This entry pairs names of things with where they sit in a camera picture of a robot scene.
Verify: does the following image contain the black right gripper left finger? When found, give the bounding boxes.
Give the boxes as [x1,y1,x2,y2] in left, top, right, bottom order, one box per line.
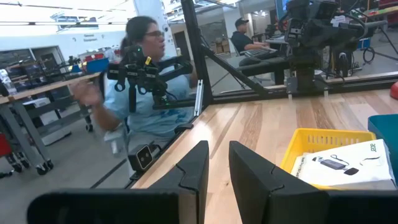
[149,140,210,224]

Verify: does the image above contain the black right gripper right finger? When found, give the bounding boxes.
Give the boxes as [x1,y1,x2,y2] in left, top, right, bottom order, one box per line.
[229,140,329,224]

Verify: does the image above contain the white green Acer box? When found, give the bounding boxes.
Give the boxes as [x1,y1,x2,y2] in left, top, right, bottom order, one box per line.
[297,139,397,190]

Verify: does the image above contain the blue storage bin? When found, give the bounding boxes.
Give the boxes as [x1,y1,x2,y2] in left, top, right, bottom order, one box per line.
[86,57,109,74]

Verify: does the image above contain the black table edge clip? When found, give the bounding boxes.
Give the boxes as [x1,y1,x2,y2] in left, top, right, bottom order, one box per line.
[174,123,194,134]

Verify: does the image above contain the black desk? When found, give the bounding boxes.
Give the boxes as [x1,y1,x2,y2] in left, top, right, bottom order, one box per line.
[236,52,293,85]

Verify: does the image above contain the person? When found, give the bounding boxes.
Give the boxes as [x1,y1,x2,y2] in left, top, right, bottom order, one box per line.
[72,15,200,175]
[231,17,271,57]

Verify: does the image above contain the light grey chair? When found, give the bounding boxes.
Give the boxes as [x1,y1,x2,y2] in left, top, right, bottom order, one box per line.
[104,124,131,156]

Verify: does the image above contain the yellow blue plastic basket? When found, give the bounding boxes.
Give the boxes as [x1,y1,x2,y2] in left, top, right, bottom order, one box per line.
[368,114,398,184]

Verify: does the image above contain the person's hand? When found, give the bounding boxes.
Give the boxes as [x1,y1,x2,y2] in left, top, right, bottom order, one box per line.
[72,80,102,106]

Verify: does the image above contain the rolling workbench wood top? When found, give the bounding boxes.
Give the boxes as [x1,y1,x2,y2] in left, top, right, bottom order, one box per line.
[0,71,103,175]

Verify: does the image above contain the black table-level camera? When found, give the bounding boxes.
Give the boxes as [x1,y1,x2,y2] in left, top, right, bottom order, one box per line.
[127,143,162,174]

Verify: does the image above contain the silver aluminium bracket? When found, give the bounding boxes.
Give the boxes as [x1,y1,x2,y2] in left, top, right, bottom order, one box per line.
[194,79,205,118]

